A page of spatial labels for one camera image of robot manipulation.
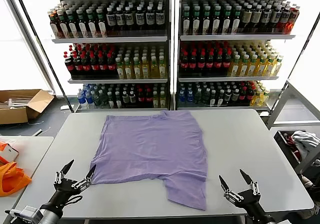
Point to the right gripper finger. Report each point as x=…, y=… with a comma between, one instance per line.
x=247, y=179
x=225, y=187

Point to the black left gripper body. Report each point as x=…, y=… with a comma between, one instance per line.
x=66, y=187

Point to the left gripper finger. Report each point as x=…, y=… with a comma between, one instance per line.
x=90, y=176
x=66, y=170

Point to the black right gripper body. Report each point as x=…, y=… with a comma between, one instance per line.
x=252, y=206

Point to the purple t-shirt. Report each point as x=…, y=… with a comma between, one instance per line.
x=150, y=154

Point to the small grey floor strip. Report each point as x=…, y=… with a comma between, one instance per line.
x=37, y=132

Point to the black plastic crate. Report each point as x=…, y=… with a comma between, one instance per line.
x=281, y=144

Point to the orange fabric bag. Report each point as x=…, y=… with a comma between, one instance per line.
x=12, y=181

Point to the red crumpled garment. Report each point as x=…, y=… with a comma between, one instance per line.
x=288, y=140

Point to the small white box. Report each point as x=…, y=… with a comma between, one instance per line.
x=10, y=152

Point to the small white floor object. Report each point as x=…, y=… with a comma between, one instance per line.
x=66, y=107

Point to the small orange fabric piece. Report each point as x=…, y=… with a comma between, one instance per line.
x=3, y=147

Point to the white crumpled garment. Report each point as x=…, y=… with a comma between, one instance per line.
x=305, y=141

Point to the blue label water bottle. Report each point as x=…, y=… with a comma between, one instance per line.
x=89, y=98
x=81, y=99
x=182, y=97
x=190, y=97

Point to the open cardboard box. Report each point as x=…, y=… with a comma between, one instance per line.
x=15, y=115

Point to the green label water bottle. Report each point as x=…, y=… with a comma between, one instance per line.
x=198, y=96
x=205, y=96
x=103, y=97
x=96, y=98

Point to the small dark drink bottle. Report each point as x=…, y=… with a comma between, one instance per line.
x=117, y=99
x=110, y=99
x=132, y=97
x=220, y=98
x=235, y=95
x=212, y=98
x=125, y=97
x=227, y=95

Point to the yellow juice bottle green cap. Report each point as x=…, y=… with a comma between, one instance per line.
x=162, y=99
x=270, y=67
x=264, y=97
x=235, y=67
x=145, y=71
x=154, y=70
x=256, y=97
x=278, y=66
x=120, y=71
x=261, y=67
x=243, y=67
x=155, y=99
x=137, y=71
x=252, y=67
x=128, y=71
x=162, y=70

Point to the red cap cola bottle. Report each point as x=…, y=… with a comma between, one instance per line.
x=183, y=64
x=227, y=63
x=192, y=64
x=141, y=96
x=210, y=64
x=94, y=66
x=77, y=66
x=250, y=94
x=102, y=66
x=149, y=96
x=242, y=94
x=70, y=66
x=201, y=64
x=85, y=66
x=218, y=64
x=111, y=65

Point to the grey metal shelf rack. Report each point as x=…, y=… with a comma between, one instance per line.
x=237, y=37
x=112, y=39

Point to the green cap white label bottle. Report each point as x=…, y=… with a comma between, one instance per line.
x=92, y=25
x=63, y=26
x=196, y=21
x=216, y=21
x=206, y=21
x=72, y=26
x=186, y=21
x=101, y=24
x=236, y=21
x=82, y=25
x=226, y=21

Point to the dark drink bottle grey label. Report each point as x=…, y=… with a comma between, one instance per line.
x=120, y=19
x=111, y=20
x=140, y=19
x=149, y=18
x=129, y=19
x=284, y=17
x=275, y=17
x=160, y=18
x=266, y=17

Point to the dark bottle beige label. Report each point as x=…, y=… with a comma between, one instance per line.
x=246, y=17
x=256, y=17

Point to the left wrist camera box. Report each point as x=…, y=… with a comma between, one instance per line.
x=25, y=212

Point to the grey metal cart frame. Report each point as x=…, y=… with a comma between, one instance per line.
x=281, y=102

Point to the dark slanted window post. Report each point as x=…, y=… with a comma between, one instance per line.
x=41, y=46

